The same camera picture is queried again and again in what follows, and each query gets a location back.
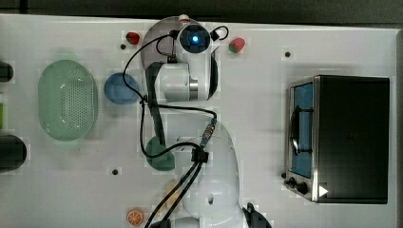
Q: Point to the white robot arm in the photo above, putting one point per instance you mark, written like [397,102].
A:
[191,140]

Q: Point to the grey round plate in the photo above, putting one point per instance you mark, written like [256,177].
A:
[158,41]

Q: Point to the pink strawberry toy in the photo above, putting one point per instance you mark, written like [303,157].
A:
[236,45]

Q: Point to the blue plastic bowl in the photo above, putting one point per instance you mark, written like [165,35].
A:
[118,92]

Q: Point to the dark red strawberry toy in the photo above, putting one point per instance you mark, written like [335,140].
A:
[132,38]

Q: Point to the orange slice toy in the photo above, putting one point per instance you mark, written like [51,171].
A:
[135,216]

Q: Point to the green perforated colander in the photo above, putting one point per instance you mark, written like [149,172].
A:
[67,100]

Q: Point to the silver toaster oven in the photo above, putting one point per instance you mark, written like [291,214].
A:
[338,139]

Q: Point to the large black pot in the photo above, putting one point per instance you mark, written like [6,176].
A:
[13,153]

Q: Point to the small black pot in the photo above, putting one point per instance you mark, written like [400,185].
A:
[6,72]

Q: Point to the green bottle white cap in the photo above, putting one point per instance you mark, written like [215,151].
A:
[1,109]

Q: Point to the green mug with handle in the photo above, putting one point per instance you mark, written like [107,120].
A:
[155,159]

